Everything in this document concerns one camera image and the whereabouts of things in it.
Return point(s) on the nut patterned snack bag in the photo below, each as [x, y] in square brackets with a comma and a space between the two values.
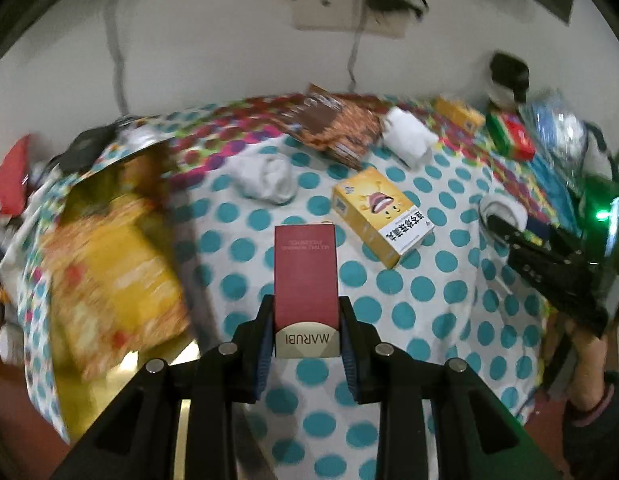
[357, 135]

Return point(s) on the golden tin tray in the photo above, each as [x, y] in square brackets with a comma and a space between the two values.
[154, 360]

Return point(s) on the white wall socket plate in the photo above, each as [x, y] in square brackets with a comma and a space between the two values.
[329, 12]

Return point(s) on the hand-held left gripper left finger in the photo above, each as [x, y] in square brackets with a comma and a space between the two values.
[262, 355]

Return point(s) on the polka dot tablecloth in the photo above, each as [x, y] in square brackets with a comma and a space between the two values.
[439, 320]

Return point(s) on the small yellow box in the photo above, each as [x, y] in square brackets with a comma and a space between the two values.
[457, 110]

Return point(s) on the large yellow cartoon box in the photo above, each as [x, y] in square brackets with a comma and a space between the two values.
[374, 205]

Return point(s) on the orange yellow snack bag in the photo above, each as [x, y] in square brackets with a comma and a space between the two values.
[119, 260]

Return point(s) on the green and red box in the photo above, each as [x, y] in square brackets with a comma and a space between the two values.
[512, 135]

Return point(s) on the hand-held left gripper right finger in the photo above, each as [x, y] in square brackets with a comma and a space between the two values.
[347, 355]

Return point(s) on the white towel roll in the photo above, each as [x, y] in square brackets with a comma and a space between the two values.
[407, 135]

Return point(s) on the plastic bag of blue items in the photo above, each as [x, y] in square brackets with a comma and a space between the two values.
[559, 130]

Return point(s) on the red box with beige cap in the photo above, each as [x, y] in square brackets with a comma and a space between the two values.
[304, 280]

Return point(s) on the black set-top box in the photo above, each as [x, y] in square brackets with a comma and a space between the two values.
[84, 147]

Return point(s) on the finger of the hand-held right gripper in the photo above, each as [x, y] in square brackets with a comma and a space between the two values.
[534, 244]
[559, 285]

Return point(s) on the white fabric roll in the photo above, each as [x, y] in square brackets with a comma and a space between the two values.
[509, 210]

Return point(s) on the blue cloth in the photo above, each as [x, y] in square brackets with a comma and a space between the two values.
[557, 190]

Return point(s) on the red plastic bag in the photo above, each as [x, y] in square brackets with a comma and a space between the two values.
[9, 175]

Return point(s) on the white rolled sock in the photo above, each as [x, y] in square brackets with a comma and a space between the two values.
[264, 177]

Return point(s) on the black clamp stand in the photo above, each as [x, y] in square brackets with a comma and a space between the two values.
[509, 70]

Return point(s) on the person's right forearm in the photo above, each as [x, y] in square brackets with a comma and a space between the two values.
[589, 370]

